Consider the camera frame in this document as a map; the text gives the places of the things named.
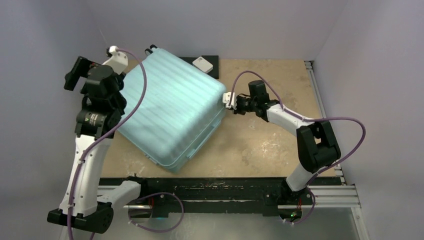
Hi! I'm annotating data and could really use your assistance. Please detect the light blue suitcase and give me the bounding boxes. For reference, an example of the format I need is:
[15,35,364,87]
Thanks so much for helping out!
[118,47,226,173]

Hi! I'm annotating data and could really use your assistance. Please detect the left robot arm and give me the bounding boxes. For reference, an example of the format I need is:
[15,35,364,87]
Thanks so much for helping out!
[47,52,149,239]

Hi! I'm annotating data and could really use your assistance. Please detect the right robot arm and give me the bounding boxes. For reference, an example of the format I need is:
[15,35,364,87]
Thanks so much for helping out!
[222,80,341,204]

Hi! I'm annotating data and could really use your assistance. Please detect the white power bank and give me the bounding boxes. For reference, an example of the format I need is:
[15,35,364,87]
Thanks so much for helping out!
[192,56,214,74]

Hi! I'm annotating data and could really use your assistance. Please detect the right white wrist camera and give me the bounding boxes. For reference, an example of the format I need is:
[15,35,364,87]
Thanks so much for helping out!
[222,92,237,110]

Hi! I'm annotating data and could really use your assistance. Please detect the black metal base rail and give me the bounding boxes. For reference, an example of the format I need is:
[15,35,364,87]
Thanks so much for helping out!
[96,177,362,220]

